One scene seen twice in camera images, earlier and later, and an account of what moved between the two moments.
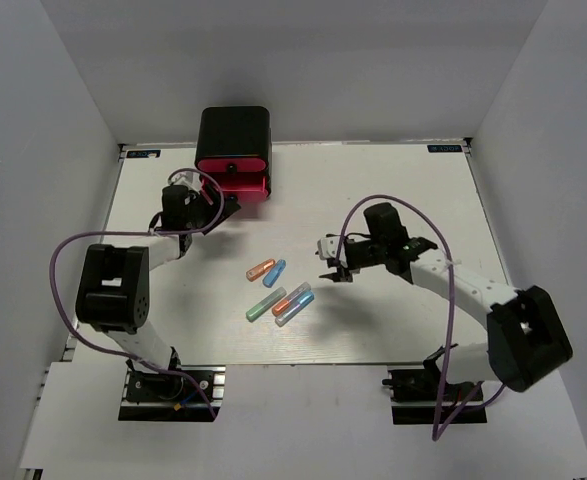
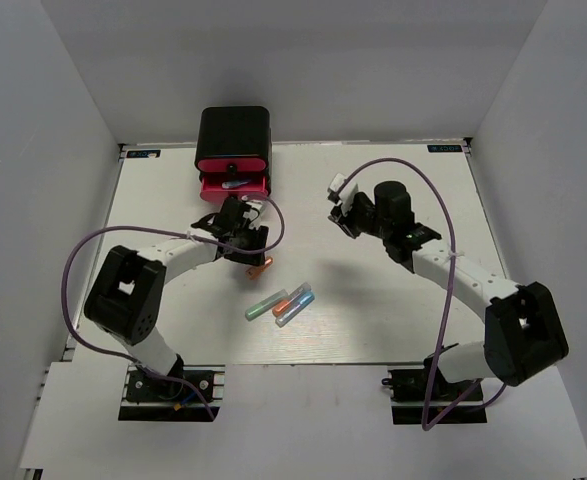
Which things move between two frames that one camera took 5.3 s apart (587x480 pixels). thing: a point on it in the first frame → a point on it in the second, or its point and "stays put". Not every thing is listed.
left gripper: [200, 198] → [263, 237]
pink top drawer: [232, 165] stays put
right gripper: [343, 274] → [347, 221]
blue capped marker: [274, 273] → [232, 184]
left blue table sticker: [143, 153] stays put
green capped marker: [265, 304] stays put
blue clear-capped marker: [279, 321] stays put
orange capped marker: [262, 268] stays put
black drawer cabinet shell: [235, 131] stays put
